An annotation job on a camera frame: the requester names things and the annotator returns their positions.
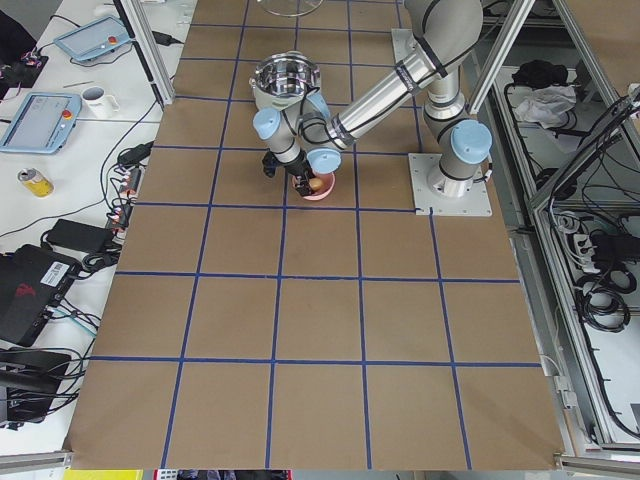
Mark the upper teach pendant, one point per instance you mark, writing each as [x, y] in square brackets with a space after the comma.
[95, 39]

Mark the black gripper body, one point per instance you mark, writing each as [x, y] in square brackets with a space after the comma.
[299, 166]

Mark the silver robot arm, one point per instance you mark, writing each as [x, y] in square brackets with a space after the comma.
[294, 121]

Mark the glass pot lid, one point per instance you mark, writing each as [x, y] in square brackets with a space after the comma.
[290, 8]

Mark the yellow drink can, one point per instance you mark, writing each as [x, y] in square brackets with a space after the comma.
[34, 181]

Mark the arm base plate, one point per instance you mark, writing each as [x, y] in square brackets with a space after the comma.
[404, 44]
[436, 194]

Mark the teach pendant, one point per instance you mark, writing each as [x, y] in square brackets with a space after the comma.
[95, 39]
[42, 124]

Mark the black cloth bundle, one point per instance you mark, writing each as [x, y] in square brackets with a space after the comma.
[539, 74]

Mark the pink bowl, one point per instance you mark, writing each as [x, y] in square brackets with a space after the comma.
[328, 185]

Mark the white crumpled cloth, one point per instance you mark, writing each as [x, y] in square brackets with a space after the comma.
[549, 107]

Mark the aluminium frame post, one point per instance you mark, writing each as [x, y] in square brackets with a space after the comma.
[138, 28]

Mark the power strip with plugs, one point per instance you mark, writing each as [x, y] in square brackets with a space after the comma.
[126, 184]

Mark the pale green electric pot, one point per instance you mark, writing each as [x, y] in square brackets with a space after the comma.
[282, 79]

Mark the black mini computer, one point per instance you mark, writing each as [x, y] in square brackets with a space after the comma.
[33, 280]

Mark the white mug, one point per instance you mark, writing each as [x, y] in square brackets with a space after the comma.
[102, 104]

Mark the aluminium side frame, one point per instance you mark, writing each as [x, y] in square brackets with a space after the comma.
[576, 188]

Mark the lower teach pendant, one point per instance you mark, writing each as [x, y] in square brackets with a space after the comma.
[42, 124]

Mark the black power adapter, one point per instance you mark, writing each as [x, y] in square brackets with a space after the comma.
[77, 236]

